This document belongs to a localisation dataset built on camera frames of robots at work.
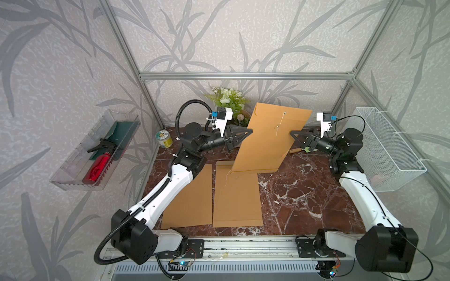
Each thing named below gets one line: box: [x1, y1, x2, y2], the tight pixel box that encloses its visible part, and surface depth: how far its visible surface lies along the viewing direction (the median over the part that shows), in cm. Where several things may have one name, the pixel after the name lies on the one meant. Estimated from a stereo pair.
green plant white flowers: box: [204, 86, 251, 128], surface depth 96 cm
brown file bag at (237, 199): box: [212, 160, 264, 228], surface depth 90 cm
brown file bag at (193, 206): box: [161, 163, 213, 229], surface depth 84 cm
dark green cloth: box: [89, 121, 139, 161], surface depth 69 cm
